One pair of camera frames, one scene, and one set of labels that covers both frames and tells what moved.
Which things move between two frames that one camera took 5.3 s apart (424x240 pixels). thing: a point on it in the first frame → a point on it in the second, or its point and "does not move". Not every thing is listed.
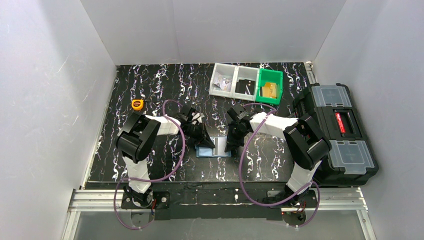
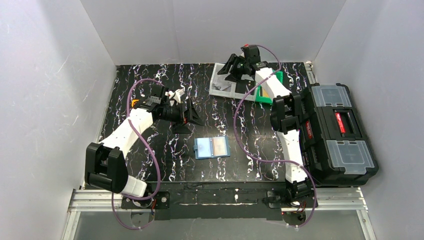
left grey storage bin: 223,80 does not move
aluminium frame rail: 342,199 does not move
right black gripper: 234,132 → 236,68
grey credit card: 220,143 → 221,84
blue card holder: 220,143 does not move
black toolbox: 350,161 does not move
